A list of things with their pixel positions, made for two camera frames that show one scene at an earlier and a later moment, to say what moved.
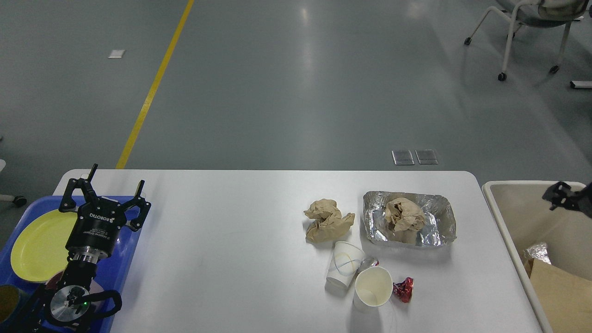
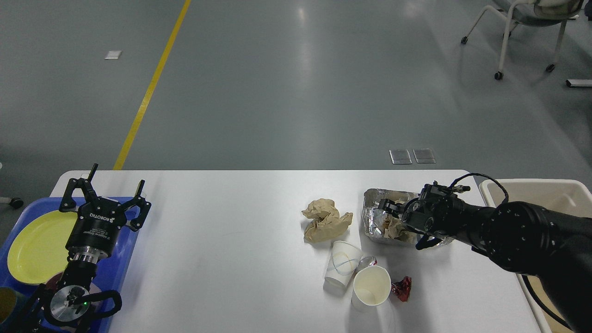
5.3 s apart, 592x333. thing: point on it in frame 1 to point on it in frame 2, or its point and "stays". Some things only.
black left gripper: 93,235 stays
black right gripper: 559,194 to 412,215
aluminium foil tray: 439,226 stays
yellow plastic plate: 39,249 stays
